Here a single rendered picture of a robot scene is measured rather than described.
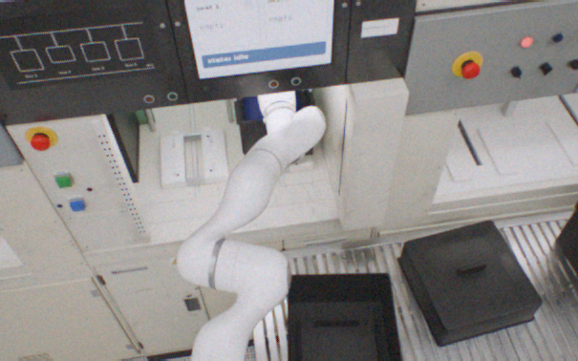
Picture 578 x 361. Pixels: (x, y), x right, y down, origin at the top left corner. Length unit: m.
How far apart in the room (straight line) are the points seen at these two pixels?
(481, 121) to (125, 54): 1.27
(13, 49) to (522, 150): 1.50
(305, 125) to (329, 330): 0.61
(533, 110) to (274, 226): 1.00
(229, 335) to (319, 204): 0.74
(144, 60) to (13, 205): 0.58
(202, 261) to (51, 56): 0.49
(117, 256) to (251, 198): 0.76
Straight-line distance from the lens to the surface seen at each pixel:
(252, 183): 1.05
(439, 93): 1.36
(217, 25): 1.12
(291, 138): 1.28
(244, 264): 1.05
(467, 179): 1.82
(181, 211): 1.73
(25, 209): 1.56
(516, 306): 1.64
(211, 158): 1.80
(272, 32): 1.14
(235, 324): 1.05
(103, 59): 1.18
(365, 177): 1.45
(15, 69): 1.22
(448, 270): 1.64
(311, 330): 1.61
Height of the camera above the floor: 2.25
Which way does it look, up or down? 52 degrees down
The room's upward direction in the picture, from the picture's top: 3 degrees counter-clockwise
